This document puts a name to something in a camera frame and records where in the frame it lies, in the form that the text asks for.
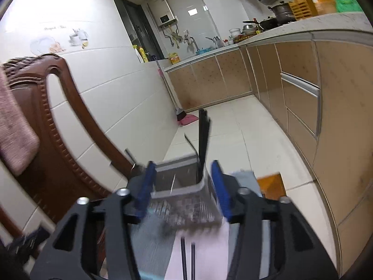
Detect grey and pink printed towel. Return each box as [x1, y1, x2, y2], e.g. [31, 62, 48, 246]
[128, 169, 263, 280]

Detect pink hanging cloth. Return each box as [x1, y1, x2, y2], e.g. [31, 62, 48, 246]
[0, 64, 40, 177]

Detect yellow wooden rack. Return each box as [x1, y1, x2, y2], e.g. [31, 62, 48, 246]
[288, 0, 320, 21]

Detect black frying pan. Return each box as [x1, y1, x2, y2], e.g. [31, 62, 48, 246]
[242, 17, 279, 31]

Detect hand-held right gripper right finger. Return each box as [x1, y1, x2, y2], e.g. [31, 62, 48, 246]
[210, 160, 340, 280]

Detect metal water pipes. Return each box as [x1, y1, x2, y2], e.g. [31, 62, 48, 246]
[162, 25, 183, 49]

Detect pink dustpan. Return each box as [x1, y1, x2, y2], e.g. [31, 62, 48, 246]
[178, 113, 201, 127]

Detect beige kitchen counter cabinets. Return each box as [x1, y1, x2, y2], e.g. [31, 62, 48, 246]
[163, 13, 373, 280]

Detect carved brown wooden chair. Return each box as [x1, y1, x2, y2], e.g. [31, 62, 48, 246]
[0, 53, 146, 280]

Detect white gas water heater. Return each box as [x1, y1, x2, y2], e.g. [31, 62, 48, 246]
[146, 0, 178, 27]

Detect dark glass door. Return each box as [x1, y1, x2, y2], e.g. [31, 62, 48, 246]
[111, 0, 162, 62]

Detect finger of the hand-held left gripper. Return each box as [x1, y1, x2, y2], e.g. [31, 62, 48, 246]
[7, 228, 51, 257]

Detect broom with grey handle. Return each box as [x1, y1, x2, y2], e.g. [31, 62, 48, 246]
[154, 59, 187, 121]

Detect cup print wall decal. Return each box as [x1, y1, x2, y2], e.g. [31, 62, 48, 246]
[29, 25, 89, 56]

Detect tan wooden stool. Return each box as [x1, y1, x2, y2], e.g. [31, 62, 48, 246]
[258, 173, 287, 199]

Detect white plastic utensil holder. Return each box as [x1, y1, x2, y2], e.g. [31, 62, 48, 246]
[146, 155, 225, 234]

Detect dark cooking pot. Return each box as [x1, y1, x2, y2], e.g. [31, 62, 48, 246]
[267, 1, 297, 26]

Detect metal utensil cup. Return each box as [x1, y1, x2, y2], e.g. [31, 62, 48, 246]
[205, 36, 224, 49]

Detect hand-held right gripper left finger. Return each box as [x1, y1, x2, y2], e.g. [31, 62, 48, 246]
[29, 160, 158, 280]

